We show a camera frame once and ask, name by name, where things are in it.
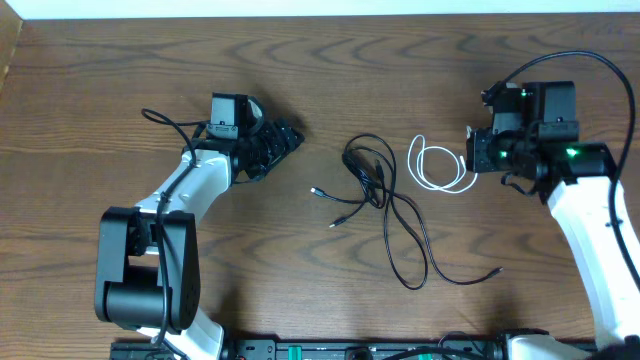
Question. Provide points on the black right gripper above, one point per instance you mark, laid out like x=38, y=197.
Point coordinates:
x=477, y=145

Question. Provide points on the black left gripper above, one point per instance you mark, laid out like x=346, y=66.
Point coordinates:
x=283, y=142

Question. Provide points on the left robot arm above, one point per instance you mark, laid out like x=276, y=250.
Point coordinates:
x=147, y=275

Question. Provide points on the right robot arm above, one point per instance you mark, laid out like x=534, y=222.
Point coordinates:
x=533, y=141

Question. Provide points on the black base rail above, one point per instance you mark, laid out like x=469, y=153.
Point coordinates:
x=265, y=349

